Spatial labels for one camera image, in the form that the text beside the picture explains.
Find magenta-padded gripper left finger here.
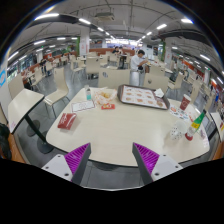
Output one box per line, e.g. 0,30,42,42
41,142,92,186

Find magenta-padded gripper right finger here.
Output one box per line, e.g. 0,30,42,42
131,142,184,186

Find green plastic drink bottle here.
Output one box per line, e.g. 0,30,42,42
184,108,208,142

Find red tissue packet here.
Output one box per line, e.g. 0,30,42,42
57,112,78,131

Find white polka dot mug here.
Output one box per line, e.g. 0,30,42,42
169,119,189,141

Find flat round red coaster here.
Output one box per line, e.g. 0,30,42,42
184,132,195,142

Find white printed card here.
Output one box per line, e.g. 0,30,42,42
71,99,96,113

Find small red sauce packet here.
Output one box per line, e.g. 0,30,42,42
100,103,116,111

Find brown tray with paper liner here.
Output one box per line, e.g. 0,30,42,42
117,84,171,111

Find small clear teal-labelled bottle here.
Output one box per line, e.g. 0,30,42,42
83,84,93,102

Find crumpled white napkin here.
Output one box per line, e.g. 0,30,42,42
153,87,165,99

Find clear plastic food bag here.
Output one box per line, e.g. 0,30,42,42
92,87,118,106

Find red paper cup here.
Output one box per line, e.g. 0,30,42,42
179,93,192,112

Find beige canteen table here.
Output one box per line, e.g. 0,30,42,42
209,111,224,143

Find beige canteen chairs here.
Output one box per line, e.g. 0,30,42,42
8,49,218,114

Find ceiling air conditioner unit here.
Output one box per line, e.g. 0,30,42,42
94,12,116,22

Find ceiling strip lights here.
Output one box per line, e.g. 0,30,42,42
6,12,224,84

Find beige pedestal side table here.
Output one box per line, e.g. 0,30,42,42
7,88,56,154

